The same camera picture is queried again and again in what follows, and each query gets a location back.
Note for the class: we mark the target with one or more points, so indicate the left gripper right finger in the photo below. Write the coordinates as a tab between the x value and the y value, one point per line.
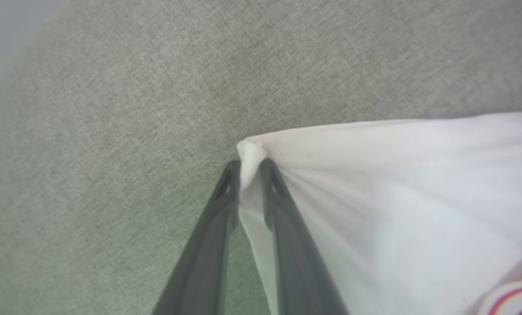
296	262

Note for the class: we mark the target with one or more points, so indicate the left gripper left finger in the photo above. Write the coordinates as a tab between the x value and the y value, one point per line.
204	253

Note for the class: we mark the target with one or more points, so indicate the red white basketball jersey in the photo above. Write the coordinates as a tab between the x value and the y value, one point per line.
396	197

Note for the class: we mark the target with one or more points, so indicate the grey fabric sofa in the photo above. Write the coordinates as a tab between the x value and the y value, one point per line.
112	175

